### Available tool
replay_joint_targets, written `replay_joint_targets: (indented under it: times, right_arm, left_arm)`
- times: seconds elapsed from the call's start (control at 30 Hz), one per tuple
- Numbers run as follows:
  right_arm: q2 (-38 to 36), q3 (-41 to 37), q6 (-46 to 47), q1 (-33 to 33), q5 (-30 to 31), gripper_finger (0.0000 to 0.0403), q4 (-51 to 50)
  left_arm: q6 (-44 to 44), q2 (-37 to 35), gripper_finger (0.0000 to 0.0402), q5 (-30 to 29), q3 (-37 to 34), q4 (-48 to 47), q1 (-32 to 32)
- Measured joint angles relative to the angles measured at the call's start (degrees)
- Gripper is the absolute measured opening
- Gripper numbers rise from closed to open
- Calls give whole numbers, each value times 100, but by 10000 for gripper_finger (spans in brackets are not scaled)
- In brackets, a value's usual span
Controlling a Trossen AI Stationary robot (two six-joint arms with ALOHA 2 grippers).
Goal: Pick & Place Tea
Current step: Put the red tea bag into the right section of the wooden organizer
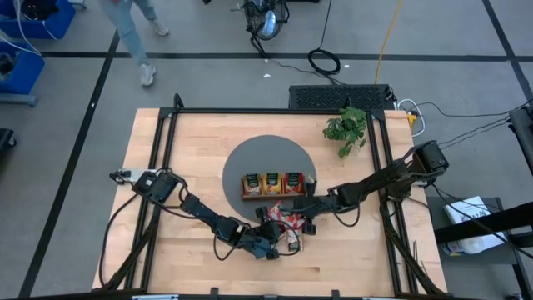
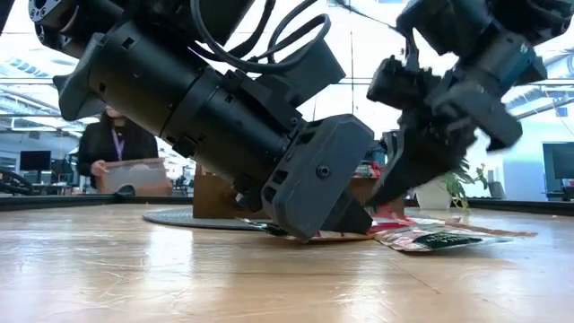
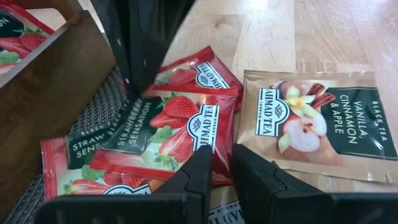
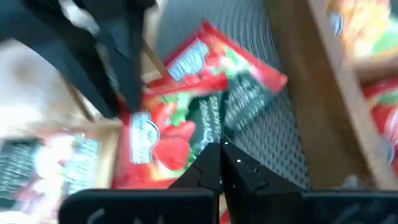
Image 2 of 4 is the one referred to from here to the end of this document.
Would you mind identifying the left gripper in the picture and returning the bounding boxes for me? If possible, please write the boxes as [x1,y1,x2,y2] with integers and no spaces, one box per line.
[161,66,376,243]

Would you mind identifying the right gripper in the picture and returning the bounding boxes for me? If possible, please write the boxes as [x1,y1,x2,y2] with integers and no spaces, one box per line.
[374,39,548,206]

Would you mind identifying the red strawberry tea packet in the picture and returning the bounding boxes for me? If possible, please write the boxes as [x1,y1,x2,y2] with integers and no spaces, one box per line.
[367,204,416,234]
[239,217,376,244]

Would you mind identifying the peach tea packet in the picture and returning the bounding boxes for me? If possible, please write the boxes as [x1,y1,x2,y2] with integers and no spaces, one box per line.
[353,161,383,179]

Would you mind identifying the beige vanilla tea packet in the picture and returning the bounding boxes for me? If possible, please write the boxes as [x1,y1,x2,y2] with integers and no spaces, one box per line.
[441,216,538,239]
[374,223,515,254]

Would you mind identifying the wooden tea box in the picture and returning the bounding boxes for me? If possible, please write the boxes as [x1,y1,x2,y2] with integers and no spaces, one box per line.
[192,163,407,221]

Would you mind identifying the green plant white pot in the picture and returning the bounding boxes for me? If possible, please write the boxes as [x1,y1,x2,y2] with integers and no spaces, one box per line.
[414,159,489,212]

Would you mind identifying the large black monitor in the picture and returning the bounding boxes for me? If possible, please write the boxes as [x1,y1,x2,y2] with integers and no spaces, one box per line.
[542,142,574,201]

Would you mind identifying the grey round placemat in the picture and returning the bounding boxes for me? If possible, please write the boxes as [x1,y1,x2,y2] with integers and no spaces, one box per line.
[142,206,270,232]

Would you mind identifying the brown cardboard box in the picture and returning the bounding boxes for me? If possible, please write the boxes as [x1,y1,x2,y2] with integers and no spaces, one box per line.
[96,156,174,197]

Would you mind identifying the person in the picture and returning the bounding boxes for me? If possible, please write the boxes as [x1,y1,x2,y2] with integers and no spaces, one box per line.
[75,105,161,189]

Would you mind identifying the black computer monitor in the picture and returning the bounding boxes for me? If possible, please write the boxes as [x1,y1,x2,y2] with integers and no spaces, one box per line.
[19,150,52,172]

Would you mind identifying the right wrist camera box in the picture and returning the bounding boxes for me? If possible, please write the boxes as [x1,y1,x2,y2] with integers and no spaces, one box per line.
[366,54,443,111]

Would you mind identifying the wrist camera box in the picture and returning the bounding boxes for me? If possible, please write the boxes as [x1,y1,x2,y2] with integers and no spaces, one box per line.
[257,39,347,109]
[366,54,443,111]

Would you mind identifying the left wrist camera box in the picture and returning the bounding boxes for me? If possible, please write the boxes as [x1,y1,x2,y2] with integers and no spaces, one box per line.
[257,39,347,109]

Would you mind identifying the black left camera cable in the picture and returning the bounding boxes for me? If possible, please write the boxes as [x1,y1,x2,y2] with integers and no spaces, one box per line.
[190,0,333,75]

